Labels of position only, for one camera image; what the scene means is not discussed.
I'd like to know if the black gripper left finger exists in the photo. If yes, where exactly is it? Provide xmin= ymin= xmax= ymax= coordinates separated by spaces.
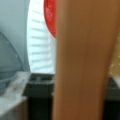
xmin=23 ymin=73 xmax=54 ymax=120

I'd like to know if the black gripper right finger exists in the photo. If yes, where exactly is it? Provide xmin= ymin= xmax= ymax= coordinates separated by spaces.
xmin=103 ymin=77 xmax=120 ymax=120

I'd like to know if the red tomato slice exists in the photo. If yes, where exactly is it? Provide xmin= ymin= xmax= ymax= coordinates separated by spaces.
xmin=44 ymin=0 xmax=56 ymax=36

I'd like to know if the white paper plate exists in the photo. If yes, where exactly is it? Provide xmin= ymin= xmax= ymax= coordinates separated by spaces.
xmin=27 ymin=0 xmax=56 ymax=73

